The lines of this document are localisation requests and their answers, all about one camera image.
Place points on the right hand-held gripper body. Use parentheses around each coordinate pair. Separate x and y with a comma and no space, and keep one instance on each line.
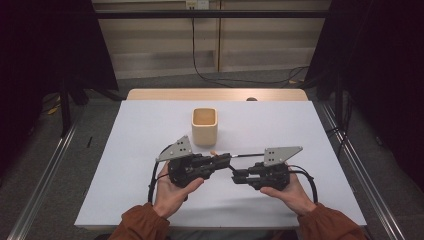
(273,173)

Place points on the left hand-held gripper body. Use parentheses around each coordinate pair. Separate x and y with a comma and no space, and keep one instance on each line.
(186,170)

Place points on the black makeup brush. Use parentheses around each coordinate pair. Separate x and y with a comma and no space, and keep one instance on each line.
(248,155)

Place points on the cream square cup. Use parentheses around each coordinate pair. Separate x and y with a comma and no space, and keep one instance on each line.
(204,128)

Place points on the person's left hand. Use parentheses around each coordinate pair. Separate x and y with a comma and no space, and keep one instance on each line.
(171,196)

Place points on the person's right hand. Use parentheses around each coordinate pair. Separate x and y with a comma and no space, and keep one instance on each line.
(293,196)

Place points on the dark table edge knob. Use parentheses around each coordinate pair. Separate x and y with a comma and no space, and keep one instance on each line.
(251,99)

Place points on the wooden table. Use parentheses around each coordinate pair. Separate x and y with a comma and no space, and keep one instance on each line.
(200,94)

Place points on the black metal stand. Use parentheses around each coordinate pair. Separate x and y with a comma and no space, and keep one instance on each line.
(339,100)
(65,110)

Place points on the small black floor object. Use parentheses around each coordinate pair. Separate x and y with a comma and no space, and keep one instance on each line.
(89,142)

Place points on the black horizontal bar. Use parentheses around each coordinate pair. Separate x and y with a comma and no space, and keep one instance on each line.
(206,14)

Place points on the yellow floor tape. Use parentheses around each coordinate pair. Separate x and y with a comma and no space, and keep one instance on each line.
(53,109)

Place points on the dark curtain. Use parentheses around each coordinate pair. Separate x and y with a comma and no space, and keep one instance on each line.
(40,50)
(383,66)

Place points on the metal floor rail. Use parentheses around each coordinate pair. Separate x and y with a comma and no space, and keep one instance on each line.
(366,180)
(43,180)

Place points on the white wall socket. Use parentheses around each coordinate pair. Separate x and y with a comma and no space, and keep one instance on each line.
(197,4)

